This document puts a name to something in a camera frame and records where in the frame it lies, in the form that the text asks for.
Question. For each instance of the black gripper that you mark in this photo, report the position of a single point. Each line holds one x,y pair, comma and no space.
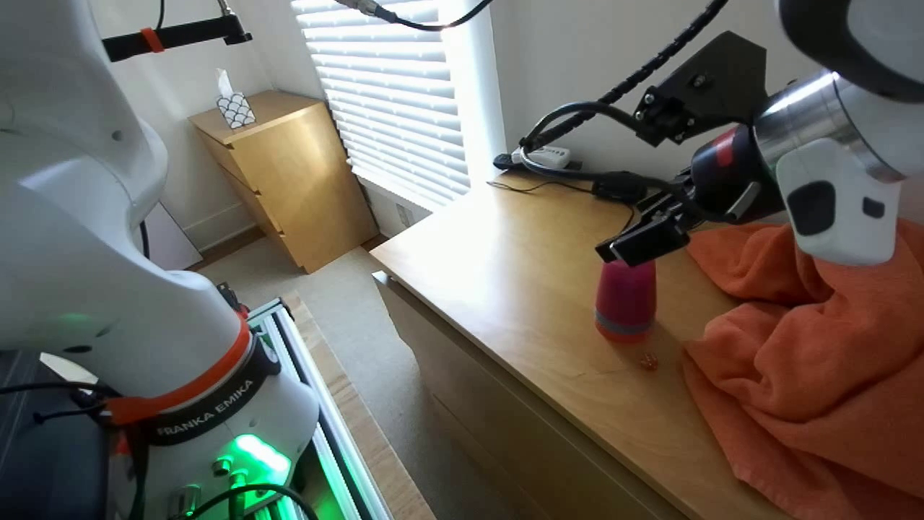
727,184

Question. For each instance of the pink plastic cup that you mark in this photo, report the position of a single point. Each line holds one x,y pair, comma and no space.
626,306

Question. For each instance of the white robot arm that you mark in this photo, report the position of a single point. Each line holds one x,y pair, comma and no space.
200,418

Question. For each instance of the white handheld device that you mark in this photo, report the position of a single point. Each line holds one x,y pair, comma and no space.
543,157

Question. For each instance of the wooden dresser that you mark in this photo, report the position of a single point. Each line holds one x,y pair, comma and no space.
494,297

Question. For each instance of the orange towel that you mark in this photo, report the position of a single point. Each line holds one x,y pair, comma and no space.
812,382

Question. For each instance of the white window blinds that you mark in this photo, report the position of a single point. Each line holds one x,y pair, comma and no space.
393,99

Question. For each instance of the wooden side cabinet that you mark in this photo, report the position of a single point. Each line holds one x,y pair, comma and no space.
294,176

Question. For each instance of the patterned tissue box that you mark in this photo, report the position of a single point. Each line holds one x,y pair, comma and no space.
233,103

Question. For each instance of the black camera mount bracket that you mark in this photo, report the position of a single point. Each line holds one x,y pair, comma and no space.
724,83

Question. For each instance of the black camera stand bar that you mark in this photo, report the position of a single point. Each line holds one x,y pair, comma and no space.
230,30

